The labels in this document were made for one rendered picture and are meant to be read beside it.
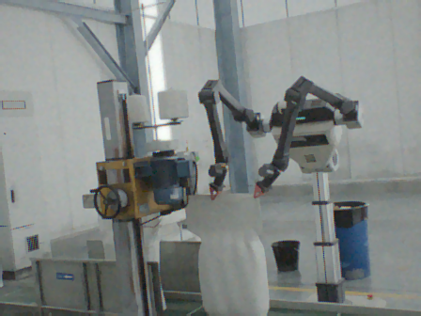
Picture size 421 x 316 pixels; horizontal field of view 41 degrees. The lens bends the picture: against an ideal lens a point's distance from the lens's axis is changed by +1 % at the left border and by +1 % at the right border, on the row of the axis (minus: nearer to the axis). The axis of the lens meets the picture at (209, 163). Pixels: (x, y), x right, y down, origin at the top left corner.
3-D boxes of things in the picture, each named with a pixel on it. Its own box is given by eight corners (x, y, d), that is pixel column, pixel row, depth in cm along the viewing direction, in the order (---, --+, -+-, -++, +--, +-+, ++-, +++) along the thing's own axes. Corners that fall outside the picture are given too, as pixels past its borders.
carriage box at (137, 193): (173, 208, 319) (167, 153, 317) (135, 219, 290) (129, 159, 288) (139, 209, 332) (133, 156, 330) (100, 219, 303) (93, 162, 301)
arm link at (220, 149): (218, 88, 298) (202, 89, 305) (212, 93, 294) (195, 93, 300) (234, 161, 316) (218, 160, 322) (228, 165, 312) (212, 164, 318)
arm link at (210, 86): (218, 73, 298) (203, 74, 304) (211, 97, 294) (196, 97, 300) (256, 112, 333) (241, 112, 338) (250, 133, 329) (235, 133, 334)
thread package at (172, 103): (195, 118, 309) (192, 86, 308) (178, 118, 295) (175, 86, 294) (170, 121, 318) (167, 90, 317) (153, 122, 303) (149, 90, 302)
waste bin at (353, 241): (382, 268, 531) (376, 199, 527) (366, 283, 487) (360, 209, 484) (333, 266, 556) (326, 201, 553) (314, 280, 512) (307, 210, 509)
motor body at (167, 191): (189, 200, 298) (183, 154, 297) (172, 205, 285) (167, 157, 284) (165, 201, 306) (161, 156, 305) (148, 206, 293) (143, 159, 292)
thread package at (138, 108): (155, 122, 322) (151, 93, 321) (139, 123, 310) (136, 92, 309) (134, 124, 330) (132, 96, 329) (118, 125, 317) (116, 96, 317)
